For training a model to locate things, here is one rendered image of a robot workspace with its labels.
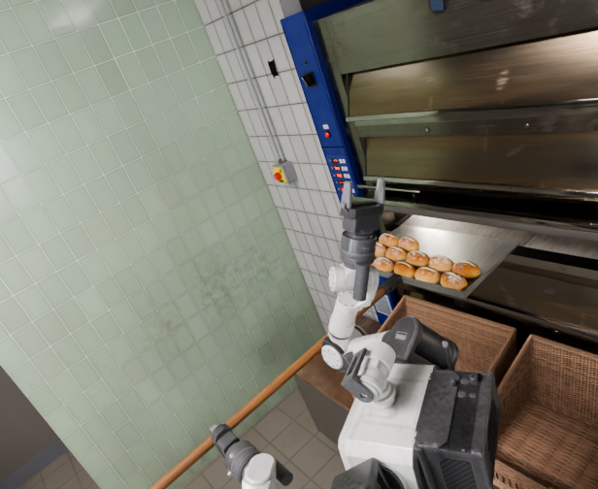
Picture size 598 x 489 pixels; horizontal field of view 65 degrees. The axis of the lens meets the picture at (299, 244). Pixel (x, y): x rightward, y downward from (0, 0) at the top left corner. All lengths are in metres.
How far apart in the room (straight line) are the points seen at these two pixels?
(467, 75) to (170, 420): 2.31
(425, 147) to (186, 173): 1.29
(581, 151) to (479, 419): 0.85
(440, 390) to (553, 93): 0.85
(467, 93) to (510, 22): 0.24
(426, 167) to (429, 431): 1.09
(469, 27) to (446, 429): 1.09
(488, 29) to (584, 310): 0.95
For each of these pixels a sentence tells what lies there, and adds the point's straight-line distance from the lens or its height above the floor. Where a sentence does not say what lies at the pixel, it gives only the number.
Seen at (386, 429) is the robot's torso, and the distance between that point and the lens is 1.00.
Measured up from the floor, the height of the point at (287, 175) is 1.45.
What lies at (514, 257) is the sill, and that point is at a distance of 1.82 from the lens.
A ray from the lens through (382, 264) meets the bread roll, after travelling 1.83.
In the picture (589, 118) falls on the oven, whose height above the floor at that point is 1.67.
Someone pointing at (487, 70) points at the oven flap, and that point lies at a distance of 1.57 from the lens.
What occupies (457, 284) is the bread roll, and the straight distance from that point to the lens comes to 1.64.
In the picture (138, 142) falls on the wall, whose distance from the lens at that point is 2.47.
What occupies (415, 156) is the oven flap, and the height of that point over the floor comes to 1.55.
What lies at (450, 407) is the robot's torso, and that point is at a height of 1.40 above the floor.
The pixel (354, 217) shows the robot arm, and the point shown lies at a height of 1.69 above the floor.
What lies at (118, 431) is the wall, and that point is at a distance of 2.83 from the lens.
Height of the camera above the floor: 2.15
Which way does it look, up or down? 25 degrees down
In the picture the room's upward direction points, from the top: 21 degrees counter-clockwise
